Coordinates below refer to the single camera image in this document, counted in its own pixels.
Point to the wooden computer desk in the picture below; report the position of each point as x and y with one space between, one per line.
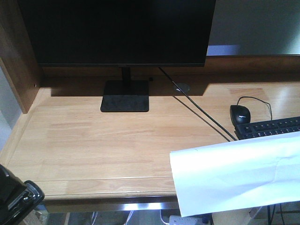
84 159

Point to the white power strip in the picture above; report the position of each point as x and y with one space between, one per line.
178 220

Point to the black keyboard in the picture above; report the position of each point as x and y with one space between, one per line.
267 128

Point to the white paper sheet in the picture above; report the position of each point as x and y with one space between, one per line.
237 175

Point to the black orange stapler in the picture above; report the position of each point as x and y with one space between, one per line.
17 198

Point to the black monitor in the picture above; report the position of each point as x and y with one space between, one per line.
119 33

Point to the black computer mouse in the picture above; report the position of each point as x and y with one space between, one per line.
239 115

